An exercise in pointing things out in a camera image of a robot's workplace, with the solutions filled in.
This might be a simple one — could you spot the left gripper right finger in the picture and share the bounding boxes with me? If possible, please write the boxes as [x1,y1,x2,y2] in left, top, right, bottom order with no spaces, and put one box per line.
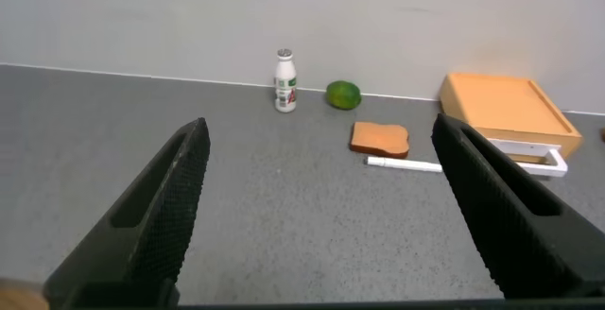
[430,112,605,301]

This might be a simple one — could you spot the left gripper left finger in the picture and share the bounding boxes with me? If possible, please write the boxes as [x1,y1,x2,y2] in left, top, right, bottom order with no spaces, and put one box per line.
[43,116,212,310]

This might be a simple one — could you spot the yellow drawer cabinet casing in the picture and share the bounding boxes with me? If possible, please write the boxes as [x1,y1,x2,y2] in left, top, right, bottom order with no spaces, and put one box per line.
[439,72,584,160]

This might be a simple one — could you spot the white marker pen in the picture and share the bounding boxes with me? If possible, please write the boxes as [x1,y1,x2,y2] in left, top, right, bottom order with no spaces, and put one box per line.
[366,155,444,175]

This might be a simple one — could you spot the brown toast slice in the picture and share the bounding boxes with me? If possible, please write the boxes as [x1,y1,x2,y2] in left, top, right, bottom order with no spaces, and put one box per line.
[349,121,411,160]

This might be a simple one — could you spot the white milk bottle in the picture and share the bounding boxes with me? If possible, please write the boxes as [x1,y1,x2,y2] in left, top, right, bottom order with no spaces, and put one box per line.
[274,48,299,113]

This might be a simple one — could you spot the green lime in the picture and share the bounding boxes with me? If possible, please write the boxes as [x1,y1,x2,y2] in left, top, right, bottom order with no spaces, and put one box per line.
[325,79,363,111]

